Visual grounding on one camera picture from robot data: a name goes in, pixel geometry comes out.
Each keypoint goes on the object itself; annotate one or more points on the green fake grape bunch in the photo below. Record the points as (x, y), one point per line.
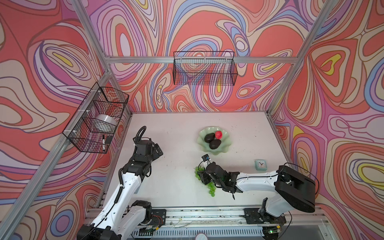
(211, 189)

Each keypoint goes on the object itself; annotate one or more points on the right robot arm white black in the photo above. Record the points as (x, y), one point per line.
(292, 190)

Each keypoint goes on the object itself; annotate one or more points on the black wire basket back wall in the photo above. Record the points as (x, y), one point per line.
(204, 68)

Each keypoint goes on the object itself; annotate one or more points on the light green scalloped fruit bowl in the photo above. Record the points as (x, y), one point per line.
(223, 148)

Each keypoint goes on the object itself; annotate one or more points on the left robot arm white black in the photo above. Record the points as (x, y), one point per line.
(119, 217)

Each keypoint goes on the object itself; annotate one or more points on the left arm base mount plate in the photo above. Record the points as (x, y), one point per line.
(156, 219)

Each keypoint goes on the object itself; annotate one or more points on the black wire basket left wall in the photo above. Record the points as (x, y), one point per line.
(84, 131)

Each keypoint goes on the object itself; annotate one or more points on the black wire basket wall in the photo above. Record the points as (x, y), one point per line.
(84, 131)
(204, 68)

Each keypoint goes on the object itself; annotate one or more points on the small green alarm clock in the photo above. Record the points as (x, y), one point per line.
(261, 165)

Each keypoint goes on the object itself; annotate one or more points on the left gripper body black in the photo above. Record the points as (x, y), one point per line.
(154, 154)

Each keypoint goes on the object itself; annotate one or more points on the dark avocado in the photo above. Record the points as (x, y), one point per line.
(210, 137)
(215, 144)

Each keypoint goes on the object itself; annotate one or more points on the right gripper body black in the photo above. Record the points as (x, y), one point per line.
(206, 179)

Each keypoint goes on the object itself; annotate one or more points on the silver tape roll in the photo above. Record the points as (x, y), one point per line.
(107, 119)

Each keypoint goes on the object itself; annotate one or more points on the aluminium front rail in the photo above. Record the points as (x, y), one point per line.
(189, 217)

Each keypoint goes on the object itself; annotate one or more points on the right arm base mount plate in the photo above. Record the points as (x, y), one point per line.
(257, 216)

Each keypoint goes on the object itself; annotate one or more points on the red fake strawberry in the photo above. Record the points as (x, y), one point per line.
(218, 135)

